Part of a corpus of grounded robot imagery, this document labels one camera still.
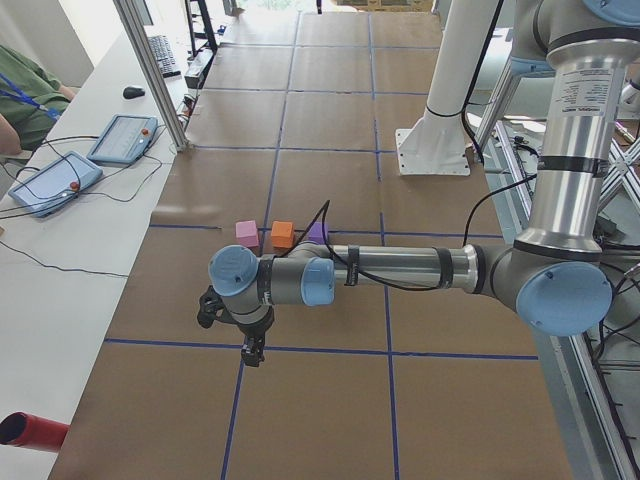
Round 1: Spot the aluminium frame post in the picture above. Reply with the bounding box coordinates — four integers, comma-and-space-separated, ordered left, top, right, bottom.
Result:
113, 0, 189, 152

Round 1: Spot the pink foam cube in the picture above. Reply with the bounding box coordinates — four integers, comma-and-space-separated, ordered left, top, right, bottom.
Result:
235, 220, 260, 248

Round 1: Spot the blue teach pendant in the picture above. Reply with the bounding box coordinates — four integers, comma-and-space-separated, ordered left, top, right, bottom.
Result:
87, 114, 158, 165
8, 151, 103, 217

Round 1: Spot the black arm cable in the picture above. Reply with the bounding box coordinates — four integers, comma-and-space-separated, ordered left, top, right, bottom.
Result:
294, 169, 539, 292

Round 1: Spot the black computer mouse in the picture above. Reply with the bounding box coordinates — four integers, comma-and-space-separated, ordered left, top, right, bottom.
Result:
122, 85, 145, 100

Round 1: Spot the aluminium side frame rail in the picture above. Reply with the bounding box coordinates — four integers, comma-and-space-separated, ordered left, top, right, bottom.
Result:
492, 72, 640, 480

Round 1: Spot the purple foam cube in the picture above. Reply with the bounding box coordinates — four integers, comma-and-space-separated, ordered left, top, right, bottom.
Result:
307, 221, 329, 245

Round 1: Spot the far blue teach pendant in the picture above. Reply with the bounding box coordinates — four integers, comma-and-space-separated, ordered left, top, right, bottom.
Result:
87, 114, 158, 165

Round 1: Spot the person in green shirt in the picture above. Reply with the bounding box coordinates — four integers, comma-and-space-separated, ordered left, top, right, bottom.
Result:
1, 45, 75, 157

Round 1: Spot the red cardboard tube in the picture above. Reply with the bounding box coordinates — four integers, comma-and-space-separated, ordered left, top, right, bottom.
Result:
1, 412, 69, 453

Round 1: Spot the near blue teach pendant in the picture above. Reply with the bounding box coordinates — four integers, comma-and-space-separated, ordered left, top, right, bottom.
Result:
8, 151, 103, 217

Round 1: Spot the black keyboard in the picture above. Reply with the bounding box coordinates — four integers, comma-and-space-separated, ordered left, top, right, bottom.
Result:
147, 35, 181, 78

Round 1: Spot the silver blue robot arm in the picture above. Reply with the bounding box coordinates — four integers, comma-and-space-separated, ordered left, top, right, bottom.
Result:
197, 1, 639, 367

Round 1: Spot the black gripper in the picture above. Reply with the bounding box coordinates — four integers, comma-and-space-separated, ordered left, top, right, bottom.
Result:
239, 312, 274, 367

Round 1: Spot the orange foam cube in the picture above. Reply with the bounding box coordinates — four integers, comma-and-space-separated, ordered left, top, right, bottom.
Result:
271, 220, 295, 249

